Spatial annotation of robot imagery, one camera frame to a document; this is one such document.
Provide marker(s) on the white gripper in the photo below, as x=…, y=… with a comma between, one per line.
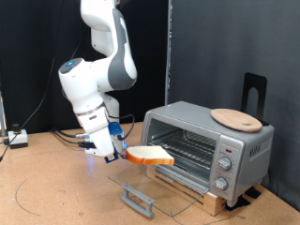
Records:
x=101, y=140

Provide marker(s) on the white bread slice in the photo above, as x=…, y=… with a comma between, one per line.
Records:
x=150, y=154

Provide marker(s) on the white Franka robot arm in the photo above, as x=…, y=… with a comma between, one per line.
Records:
x=93, y=78

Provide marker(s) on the silver oven knob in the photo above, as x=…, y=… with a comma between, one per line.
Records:
x=225, y=163
x=221, y=183

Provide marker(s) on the silver toaster oven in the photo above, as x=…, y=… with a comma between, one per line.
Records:
x=247, y=146

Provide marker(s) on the emergency stop button box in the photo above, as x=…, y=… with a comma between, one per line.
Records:
x=18, y=137

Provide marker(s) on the slotted wooden block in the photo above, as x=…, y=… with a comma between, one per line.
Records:
x=215, y=203

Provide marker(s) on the vertical metal pole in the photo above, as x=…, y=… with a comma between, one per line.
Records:
x=168, y=47

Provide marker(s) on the round wooden cutting board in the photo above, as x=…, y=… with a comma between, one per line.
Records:
x=236, y=120

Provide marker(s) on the black foam pad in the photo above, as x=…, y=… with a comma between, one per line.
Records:
x=238, y=203
x=253, y=192

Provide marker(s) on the black metal bookend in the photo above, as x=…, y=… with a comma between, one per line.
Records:
x=250, y=82

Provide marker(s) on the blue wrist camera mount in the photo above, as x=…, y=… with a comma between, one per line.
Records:
x=115, y=128

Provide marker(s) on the metal frame post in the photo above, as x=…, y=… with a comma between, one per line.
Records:
x=2, y=115

